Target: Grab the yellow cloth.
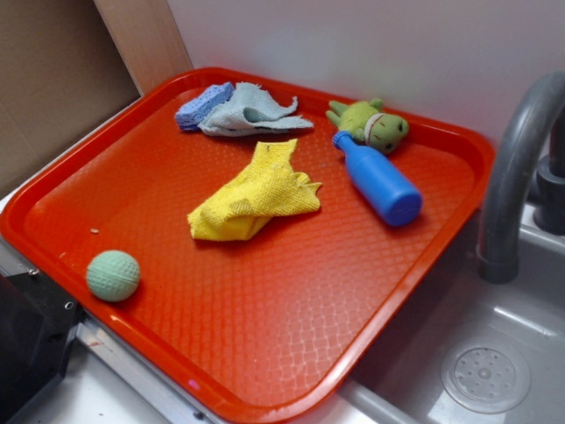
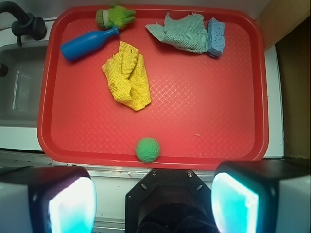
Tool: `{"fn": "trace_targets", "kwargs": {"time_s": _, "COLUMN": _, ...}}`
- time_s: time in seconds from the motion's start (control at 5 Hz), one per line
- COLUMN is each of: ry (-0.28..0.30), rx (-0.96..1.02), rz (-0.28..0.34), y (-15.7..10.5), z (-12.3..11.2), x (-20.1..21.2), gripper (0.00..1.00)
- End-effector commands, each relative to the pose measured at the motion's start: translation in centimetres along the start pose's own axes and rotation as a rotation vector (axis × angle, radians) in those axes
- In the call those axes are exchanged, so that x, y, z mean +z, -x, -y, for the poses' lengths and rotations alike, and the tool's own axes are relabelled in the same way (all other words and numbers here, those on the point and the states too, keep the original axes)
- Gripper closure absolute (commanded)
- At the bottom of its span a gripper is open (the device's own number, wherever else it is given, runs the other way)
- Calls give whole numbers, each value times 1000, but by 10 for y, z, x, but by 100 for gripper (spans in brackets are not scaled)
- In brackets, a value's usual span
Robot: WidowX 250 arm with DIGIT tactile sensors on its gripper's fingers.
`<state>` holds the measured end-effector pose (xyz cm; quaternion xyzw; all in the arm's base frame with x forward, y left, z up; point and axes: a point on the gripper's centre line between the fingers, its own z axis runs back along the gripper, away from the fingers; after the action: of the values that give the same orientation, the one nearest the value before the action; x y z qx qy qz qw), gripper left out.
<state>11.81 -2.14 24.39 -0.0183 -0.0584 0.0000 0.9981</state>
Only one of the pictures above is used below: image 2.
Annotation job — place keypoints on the black sink knob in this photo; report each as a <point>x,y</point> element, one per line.
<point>3,70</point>

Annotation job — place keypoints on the black faucet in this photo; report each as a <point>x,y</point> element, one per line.
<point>26,24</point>

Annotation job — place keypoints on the blue sponge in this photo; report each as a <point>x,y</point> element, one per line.
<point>215,38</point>

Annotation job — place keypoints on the yellow cloth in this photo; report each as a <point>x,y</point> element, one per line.
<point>127,77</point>

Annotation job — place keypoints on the blue plastic bottle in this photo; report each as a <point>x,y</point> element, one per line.
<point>87,43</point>

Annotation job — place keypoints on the red plastic tray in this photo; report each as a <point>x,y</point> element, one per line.
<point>203,110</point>

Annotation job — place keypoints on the grey sink basin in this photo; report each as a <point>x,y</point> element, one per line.
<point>20,88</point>

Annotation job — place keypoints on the teal green cloth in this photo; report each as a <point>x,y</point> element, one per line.
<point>186,34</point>

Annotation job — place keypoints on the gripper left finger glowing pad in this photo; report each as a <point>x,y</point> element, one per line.
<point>47,200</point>

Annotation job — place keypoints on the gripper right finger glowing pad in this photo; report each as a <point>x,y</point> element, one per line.
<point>266,196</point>

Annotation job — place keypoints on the green textured ball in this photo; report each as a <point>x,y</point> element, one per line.
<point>147,150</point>

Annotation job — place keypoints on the green plush frog toy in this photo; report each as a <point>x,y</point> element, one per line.
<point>114,16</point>

